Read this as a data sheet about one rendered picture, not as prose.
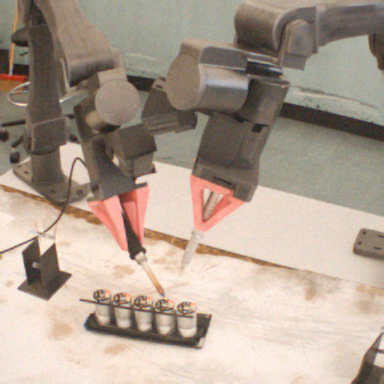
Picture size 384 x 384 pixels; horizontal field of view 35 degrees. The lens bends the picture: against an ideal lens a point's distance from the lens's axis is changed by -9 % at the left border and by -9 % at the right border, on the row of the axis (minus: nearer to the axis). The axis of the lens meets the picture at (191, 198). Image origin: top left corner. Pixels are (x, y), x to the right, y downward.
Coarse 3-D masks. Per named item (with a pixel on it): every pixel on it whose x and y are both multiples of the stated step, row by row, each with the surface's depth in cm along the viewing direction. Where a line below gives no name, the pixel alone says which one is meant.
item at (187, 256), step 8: (216, 192) 73; (208, 200) 74; (216, 200) 73; (208, 208) 74; (208, 216) 74; (192, 232) 76; (200, 232) 76; (192, 240) 76; (192, 248) 77; (184, 256) 78; (192, 256) 78
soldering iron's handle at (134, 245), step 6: (126, 222) 87; (126, 228) 86; (126, 234) 86; (132, 234) 86; (126, 240) 85; (132, 240) 85; (138, 240) 86; (132, 246) 85; (138, 246) 85; (132, 252) 84; (138, 252) 85; (144, 252) 85; (132, 258) 85
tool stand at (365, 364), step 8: (376, 344) 72; (368, 352) 70; (376, 352) 72; (368, 360) 71; (360, 368) 70; (368, 368) 73; (376, 368) 76; (360, 376) 71; (368, 376) 75; (376, 376) 75
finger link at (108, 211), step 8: (88, 200) 86; (104, 200) 81; (112, 200) 82; (96, 208) 86; (104, 208) 83; (112, 208) 82; (104, 216) 86; (112, 216) 82; (120, 216) 83; (104, 224) 86; (112, 224) 86; (120, 224) 83; (112, 232) 86; (120, 232) 84; (120, 240) 85
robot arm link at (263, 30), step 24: (264, 0) 64; (288, 0) 64; (312, 0) 64; (336, 0) 66; (360, 0) 67; (240, 24) 64; (264, 24) 61; (312, 24) 63; (336, 24) 66; (360, 24) 68; (264, 48) 64; (312, 48) 64
